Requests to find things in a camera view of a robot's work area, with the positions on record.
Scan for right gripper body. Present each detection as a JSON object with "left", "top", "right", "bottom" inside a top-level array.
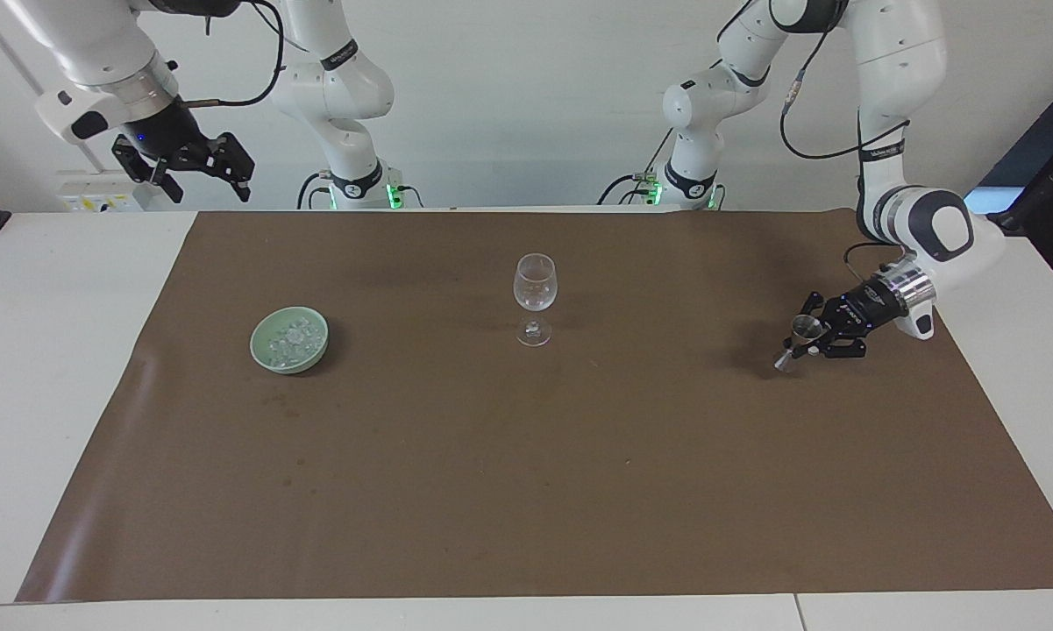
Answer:
[{"left": 123, "top": 98, "right": 209, "bottom": 165}]

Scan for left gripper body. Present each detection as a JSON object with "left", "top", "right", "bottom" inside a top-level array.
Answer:
[{"left": 828, "top": 282, "right": 907, "bottom": 340}]

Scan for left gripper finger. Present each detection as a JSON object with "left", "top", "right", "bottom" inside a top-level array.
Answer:
[
  {"left": 788, "top": 332, "right": 870, "bottom": 361},
  {"left": 797, "top": 291, "right": 843, "bottom": 329}
]

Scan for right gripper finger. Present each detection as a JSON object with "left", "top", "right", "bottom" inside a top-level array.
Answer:
[
  {"left": 175, "top": 131, "right": 256, "bottom": 203},
  {"left": 111, "top": 133, "right": 186, "bottom": 205}
]

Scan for silver metal jigger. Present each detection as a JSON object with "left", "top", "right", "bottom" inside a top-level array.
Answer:
[{"left": 772, "top": 315, "right": 826, "bottom": 374}]

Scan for clear ice cubes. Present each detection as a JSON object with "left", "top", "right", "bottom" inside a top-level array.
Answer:
[{"left": 264, "top": 319, "right": 323, "bottom": 358}]

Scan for clear wine glass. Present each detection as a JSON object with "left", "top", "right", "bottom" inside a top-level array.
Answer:
[{"left": 513, "top": 252, "right": 559, "bottom": 348}]

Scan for white socket box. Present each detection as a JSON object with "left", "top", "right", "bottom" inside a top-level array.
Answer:
[{"left": 55, "top": 170, "right": 155, "bottom": 213}]

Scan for pale green bowl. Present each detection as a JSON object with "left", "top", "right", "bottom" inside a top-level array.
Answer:
[{"left": 251, "top": 305, "right": 331, "bottom": 376}]

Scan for black cable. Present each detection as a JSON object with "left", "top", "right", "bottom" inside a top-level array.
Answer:
[
  {"left": 295, "top": 170, "right": 329, "bottom": 211},
  {"left": 778, "top": 0, "right": 912, "bottom": 162},
  {"left": 843, "top": 243, "right": 906, "bottom": 287},
  {"left": 180, "top": 0, "right": 285, "bottom": 110},
  {"left": 597, "top": 127, "right": 676, "bottom": 208}
]

